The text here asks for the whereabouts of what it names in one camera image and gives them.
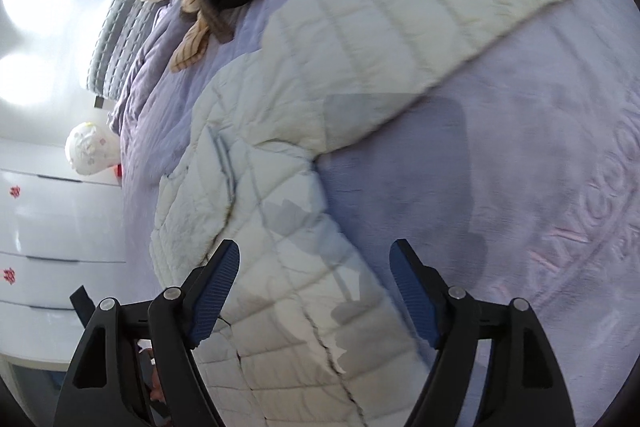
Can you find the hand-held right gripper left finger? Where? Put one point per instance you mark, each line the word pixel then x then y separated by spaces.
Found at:
pixel 216 294

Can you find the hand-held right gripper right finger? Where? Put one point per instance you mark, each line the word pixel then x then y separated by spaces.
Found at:
pixel 414 294

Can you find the cream puffer jacket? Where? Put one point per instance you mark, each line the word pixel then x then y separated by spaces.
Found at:
pixel 310 82

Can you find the small red item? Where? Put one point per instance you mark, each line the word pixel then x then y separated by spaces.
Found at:
pixel 118 172

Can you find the lavender fleece blanket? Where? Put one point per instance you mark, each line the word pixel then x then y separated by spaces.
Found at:
pixel 525 182

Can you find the white drawer cabinet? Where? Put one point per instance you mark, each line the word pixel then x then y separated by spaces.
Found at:
pixel 50 227

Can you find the white printed bag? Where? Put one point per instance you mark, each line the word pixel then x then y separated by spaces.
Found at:
pixel 90 149

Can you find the grey ribbed headboard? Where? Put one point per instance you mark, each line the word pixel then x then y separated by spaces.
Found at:
pixel 112 42

